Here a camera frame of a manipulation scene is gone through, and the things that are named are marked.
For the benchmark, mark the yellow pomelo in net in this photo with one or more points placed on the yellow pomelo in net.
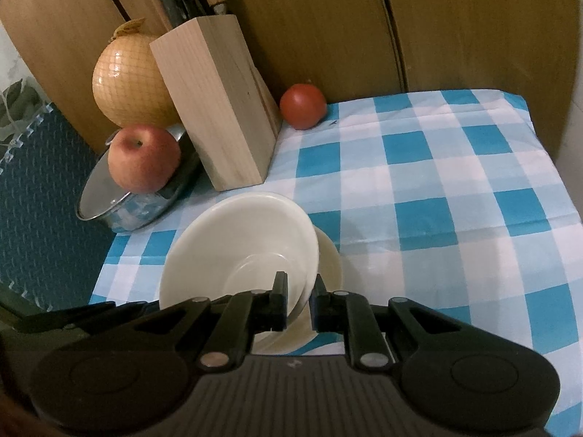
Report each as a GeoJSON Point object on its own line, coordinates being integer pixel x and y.
{"type": "Point", "coordinates": [127, 82]}

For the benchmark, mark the blue white checked tablecloth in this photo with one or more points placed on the blue white checked tablecloth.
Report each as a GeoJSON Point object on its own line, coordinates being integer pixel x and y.
{"type": "Point", "coordinates": [432, 218]}

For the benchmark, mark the red tomato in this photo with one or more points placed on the red tomato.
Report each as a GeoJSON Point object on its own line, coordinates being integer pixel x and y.
{"type": "Point", "coordinates": [303, 107]}

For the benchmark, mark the brown wooden panel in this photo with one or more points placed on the brown wooden panel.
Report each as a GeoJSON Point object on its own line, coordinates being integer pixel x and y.
{"type": "Point", "coordinates": [309, 22]}
{"type": "Point", "coordinates": [54, 32]}
{"type": "Point", "coordinates": [483, 27]}

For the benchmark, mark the red apple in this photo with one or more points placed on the red apple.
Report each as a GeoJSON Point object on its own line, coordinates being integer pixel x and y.
{"type": "Point", "coordinates": [143, 157]}

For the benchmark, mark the steel bowl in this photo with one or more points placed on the steel bowl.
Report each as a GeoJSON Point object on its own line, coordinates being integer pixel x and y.
{"type": "Point", "coordinates": [95, 195]}

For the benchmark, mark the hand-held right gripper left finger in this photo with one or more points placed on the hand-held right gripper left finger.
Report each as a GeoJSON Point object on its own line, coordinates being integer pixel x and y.
{"type": "Point", "coordinates": [278, 300]}

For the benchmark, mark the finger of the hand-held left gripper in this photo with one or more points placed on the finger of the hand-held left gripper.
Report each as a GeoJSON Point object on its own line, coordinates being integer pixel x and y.
{"type": "Point", "coordinates": [32, 321]}
{"type": "Point", "coordinates": [86, 314]}

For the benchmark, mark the large cream bowl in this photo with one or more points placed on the large cream bowl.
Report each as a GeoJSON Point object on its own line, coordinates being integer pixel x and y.
{"type": "Point", "coordinates": [325, 273]}

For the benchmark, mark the green white cloth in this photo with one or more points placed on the green white cloth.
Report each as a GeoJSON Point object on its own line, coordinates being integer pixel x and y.
{"type": "Point", "coordinates": [18, 104]}

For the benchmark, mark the blue foam mat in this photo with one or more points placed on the blue foam mat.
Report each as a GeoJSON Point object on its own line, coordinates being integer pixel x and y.
{"type": "Point", "coordinates": [45, 218]}

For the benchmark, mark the small cream bowl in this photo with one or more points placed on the small cream bowl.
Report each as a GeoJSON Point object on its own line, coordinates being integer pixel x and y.
{"type": "Point", "coordinates": [227, 255]}

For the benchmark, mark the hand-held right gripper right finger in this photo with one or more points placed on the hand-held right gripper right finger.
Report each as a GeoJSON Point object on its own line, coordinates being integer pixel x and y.
{"type": "Point", "coordinates": [319, 302]}

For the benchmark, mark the wooden knife block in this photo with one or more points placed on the wooden knife block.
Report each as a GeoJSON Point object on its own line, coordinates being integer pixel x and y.
{"type": "Point", "coordinates": [218, 114]}

